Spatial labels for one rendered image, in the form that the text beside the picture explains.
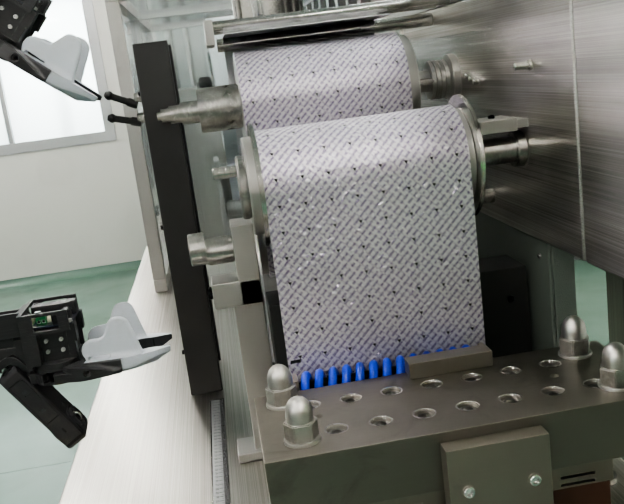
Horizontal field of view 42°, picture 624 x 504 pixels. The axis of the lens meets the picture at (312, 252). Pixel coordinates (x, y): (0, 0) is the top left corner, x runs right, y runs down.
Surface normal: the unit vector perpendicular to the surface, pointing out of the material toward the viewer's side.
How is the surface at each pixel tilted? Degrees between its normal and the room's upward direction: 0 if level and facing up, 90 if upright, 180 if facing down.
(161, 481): 0
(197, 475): 0
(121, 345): 90
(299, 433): 90
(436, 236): 90
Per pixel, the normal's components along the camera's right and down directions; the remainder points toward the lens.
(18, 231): 0.13, 0.21
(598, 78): -0.98, 0.15
